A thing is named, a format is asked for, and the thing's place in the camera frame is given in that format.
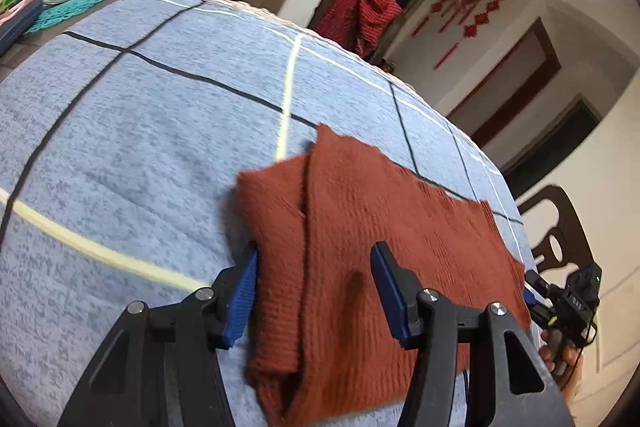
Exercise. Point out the person's right hand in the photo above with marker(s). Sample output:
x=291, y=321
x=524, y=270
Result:
x=546, y=349

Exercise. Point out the rust knit sweater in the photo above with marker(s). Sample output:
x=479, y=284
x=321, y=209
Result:
x=340, y=217

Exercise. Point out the blue checked tablecloth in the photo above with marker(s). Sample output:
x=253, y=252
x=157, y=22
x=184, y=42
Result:
x=125, y=132

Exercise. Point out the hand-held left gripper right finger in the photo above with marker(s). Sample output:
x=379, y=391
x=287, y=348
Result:
x=392, y=302

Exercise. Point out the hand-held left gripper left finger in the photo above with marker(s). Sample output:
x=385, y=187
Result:
x=242, y=302

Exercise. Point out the teal crochet coaster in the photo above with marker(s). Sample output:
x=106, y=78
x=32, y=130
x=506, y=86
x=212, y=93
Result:
x=65, y=4

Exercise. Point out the blue case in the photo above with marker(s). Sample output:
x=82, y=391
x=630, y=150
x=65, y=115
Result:
x=20, y=27

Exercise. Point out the red plaid shirt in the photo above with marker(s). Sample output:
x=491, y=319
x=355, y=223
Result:
x=360, y=12

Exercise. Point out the dark door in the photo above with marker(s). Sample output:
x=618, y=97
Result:
x=555, y=142

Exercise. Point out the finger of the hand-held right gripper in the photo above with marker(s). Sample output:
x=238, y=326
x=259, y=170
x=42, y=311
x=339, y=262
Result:
x=537, y=282
x=530, y=298

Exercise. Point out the brown wooden door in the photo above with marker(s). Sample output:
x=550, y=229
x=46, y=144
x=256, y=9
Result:
x=510, y=77

